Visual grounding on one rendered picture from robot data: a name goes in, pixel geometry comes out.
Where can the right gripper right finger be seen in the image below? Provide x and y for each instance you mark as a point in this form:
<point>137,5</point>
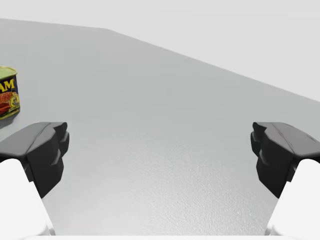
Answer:
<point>282,155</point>

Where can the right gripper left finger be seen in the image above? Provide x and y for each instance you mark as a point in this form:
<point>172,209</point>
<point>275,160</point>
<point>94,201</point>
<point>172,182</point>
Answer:
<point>37,155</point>

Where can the green and blue rectangular can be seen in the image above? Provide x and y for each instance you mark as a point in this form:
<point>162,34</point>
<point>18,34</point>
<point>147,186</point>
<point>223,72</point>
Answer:
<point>8,95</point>

